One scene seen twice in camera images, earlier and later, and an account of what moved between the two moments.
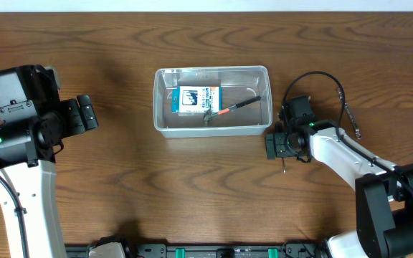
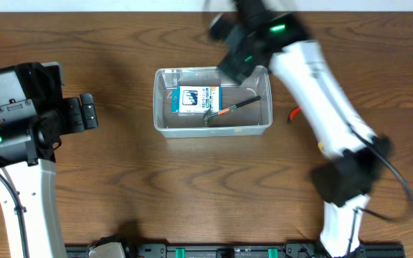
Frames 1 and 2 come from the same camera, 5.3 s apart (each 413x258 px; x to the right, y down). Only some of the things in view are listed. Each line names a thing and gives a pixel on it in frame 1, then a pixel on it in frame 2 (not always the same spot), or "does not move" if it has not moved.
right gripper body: (283, 147) to (246, 61)
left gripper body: (76, 117) does not move
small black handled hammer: (209, 115) does not move
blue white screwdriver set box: (197, 99) does not move
